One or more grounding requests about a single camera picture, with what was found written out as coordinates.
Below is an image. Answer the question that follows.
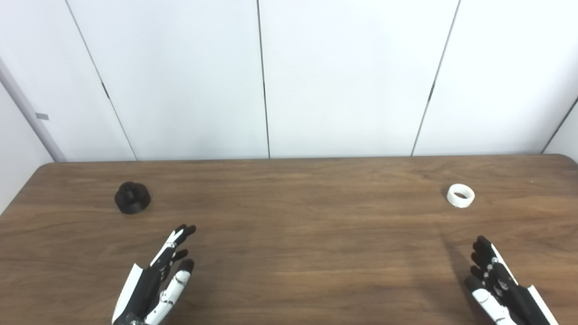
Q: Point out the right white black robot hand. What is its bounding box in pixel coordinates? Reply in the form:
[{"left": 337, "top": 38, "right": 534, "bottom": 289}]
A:
[{"left": 465, "top": 235, "right": 559, "bottom": 325}]

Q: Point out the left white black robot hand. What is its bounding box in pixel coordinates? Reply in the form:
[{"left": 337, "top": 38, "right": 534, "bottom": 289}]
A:
[{"left": 112, "top": 224, "right": 197, "bottom": 325}]

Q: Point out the round black plastic part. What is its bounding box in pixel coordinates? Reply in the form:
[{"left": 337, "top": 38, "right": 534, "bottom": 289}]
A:
[{"left": 115, "top": 181, "right": 151, "bottom": 214}]

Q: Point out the white toothed plastic ring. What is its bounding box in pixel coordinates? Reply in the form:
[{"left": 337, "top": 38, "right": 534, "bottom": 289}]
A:
[{"left": 447, "top": 184, "right": 475, "bottom": 209}]

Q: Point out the grey corner post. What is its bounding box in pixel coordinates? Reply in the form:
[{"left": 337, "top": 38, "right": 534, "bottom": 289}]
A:
[{"left": 0, "top": 56, "right": 67, "bottom": 162}]

